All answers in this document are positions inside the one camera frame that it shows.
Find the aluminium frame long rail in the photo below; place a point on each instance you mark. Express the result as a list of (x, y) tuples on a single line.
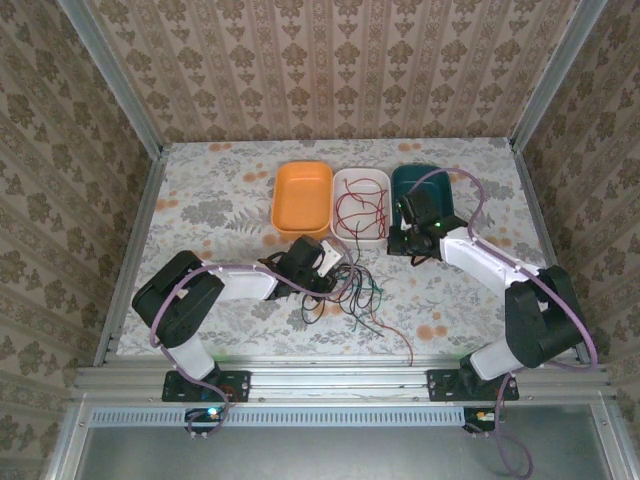
[(340, 380)]

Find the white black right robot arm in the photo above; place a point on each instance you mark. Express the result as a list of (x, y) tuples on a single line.
[(475, 260)]

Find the grey metal panel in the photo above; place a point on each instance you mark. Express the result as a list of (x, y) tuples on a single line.
[(325, 455)]

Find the aluminium frame post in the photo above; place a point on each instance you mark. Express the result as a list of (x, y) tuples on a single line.
[(556, 75), (116, 80)]

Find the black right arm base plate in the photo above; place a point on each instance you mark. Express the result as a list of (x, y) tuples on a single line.
[(442, 385)]

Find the white plastic bin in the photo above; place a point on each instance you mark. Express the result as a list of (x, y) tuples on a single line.
[(345, 237)]

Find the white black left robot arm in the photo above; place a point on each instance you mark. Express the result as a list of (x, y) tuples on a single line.
[(245, 285)]

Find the orange plastic bin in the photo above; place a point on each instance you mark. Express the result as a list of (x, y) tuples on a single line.
[(300, 195)]

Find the aluminium frame side rail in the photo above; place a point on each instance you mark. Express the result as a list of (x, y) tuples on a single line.
[(134, 250), (536, 200)]

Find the teal plastic bin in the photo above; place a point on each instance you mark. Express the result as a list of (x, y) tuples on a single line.
[(442, 200)]

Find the floral tablecloth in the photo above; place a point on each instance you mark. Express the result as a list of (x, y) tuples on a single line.
[(225, 200)]

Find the small black controller board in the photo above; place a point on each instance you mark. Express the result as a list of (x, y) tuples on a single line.
[(200, 415), (480, 417)]

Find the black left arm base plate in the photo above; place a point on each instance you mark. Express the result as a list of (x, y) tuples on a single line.
[(235, 385)]

